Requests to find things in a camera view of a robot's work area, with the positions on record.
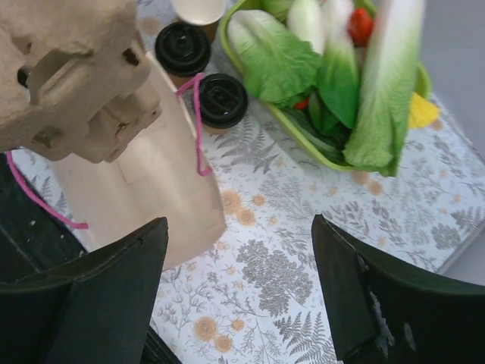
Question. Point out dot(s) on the black plastic cup lid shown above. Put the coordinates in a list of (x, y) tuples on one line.
[(223, 99)]

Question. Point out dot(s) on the brown paper cup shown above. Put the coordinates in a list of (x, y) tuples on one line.
[(178, 79), (217, 129), (205, 14)]

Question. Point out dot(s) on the red pepper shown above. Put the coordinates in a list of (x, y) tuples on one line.
[(360, 23)]

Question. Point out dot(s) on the bok choy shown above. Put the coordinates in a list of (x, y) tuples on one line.
[(324, 25), (277, 67)]

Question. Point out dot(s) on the yellow vegetable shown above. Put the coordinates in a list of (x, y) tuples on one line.
[(422, 112)]

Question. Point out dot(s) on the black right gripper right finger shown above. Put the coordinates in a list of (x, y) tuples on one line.
[(384, 310)]

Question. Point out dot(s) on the napa cabbage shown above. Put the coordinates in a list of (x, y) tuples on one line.
[(388, 80)]

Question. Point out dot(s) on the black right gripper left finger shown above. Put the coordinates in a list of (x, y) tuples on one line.
[(93, 309)]

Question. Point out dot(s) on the bok choy middle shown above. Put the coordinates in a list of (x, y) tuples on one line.
[(324, 25)]

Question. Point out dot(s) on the bok choy front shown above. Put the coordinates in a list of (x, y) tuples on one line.
[(277, 67)]

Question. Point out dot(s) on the pink paper cake bag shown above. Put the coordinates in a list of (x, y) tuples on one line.
[(161, 173)]

